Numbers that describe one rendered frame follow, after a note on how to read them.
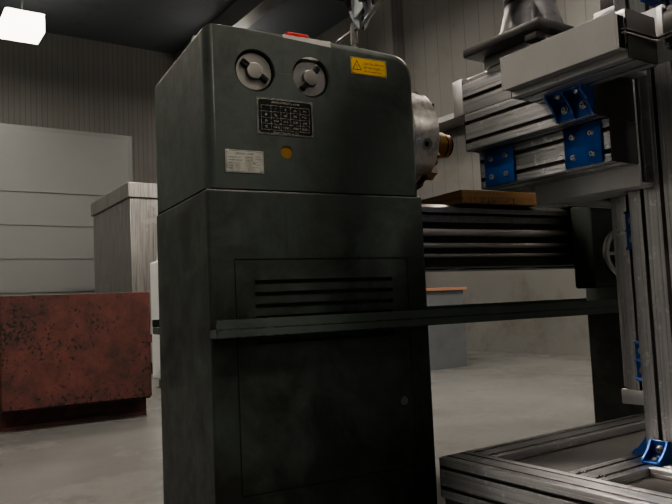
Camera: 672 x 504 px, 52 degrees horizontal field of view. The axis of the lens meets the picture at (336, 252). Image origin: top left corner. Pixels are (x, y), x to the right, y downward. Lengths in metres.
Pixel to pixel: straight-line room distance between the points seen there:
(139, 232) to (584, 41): 5.74
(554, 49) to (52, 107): 9.46
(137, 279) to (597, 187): 5.52
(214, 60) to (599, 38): 0.85
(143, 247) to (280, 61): 5.12
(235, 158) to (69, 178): 8.69
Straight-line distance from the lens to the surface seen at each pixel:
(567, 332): 6.89
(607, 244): 2.28
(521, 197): 2.22
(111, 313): 4.00
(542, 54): 1.43
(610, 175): 1.60
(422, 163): 2.06
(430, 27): 8.61
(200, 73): 1.70
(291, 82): 1.75
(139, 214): 6.78
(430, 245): 2.00
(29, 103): 10.47
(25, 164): 10.20
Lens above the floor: 0.59
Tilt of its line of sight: 4 degrees up
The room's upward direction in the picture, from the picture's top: 3 degrees counter-clockwise
